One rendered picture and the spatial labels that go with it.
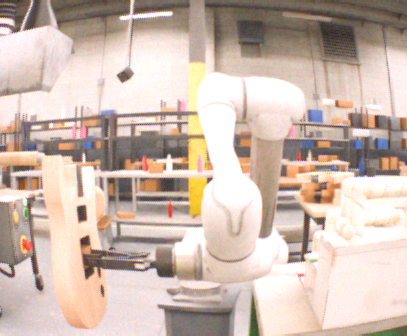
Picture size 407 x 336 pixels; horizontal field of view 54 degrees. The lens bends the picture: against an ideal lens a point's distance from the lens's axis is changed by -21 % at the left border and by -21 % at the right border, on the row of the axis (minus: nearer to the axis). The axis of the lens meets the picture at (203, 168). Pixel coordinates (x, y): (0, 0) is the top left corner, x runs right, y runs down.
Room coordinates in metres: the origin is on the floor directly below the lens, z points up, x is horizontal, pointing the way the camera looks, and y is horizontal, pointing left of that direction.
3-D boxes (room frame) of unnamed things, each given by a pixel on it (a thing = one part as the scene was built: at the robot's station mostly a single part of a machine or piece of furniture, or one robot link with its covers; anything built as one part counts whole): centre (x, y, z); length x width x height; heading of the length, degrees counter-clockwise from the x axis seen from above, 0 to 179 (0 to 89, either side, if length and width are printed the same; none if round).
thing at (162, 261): (1.02, 0.11, 1.02); 0.09 x 0.08 x 0.07; 89
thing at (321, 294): (0.80, -0.36, 1.02); 0.27 x 0.15 x 0.17; 87
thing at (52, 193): (0.91, 0.30, 1.21); 0.07 x 0.04 x 0.10; 179
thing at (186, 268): (1.02, 0.03, 1.02); 0.09 x 0.06 x 0.09; 179
